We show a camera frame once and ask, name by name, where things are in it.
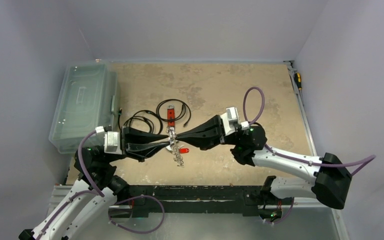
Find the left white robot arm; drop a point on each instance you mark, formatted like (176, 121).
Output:
(97, 187)

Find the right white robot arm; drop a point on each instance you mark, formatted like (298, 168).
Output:
(324, 178)

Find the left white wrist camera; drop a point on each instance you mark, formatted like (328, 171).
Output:
(112, 142)

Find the yellow black screwdriver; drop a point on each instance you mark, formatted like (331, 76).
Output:
(298, 80)

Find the red handled adjustable wrench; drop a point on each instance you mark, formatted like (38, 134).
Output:
(170, 119)

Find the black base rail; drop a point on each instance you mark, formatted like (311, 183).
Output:
(247, 200)

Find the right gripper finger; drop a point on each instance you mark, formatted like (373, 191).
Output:
(207, 131)
(202, 141)

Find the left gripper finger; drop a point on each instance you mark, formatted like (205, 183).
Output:
(140, 152)
(135, 136)

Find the clear plastic storage box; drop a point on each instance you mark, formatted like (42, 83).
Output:
(88, 99)

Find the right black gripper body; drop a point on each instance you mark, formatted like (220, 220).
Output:
(220, 131)

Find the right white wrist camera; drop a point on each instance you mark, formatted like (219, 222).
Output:
(232, 112)

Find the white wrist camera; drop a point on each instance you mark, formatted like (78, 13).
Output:
(232, 112)
(112, 142)

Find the red key tag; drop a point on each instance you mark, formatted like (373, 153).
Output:
(184, 150)

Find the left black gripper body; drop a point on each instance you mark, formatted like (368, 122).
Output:
(122, 144)

